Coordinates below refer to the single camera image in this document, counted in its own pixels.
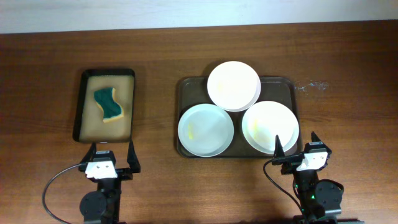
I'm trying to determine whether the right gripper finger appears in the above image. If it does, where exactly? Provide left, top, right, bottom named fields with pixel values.
left=274, top=135, right=285, bottom=158
left=311, top=131, right=322, bottom=142

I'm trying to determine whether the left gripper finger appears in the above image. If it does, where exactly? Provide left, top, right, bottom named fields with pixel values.
left=127, top=140, right=141, bottom=173
left=80, top=142, right=96, bottom=164

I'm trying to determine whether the cream white plate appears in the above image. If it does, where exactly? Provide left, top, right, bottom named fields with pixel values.
left=241, top=101, right=300, bottom=154

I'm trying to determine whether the green yellow sponge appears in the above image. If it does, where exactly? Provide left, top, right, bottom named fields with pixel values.
left=94, top=87, right=124, bottom=123

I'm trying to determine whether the pale green plate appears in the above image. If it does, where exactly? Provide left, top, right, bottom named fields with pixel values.
left=177, top=103, right=234, bottom=157

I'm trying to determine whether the pink white plate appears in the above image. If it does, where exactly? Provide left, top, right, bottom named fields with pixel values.
left=206, top=61, right=261, bottom=112

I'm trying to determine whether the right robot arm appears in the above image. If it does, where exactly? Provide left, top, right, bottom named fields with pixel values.
left=270, top=133, right=344, bottom=223

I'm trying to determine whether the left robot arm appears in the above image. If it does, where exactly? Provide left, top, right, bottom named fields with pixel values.
left=78, top=141, right=141, bottom=224

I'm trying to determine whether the black soapy water tray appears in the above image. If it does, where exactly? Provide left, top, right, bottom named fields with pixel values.
left=72, top=68, right=135, bottom=143

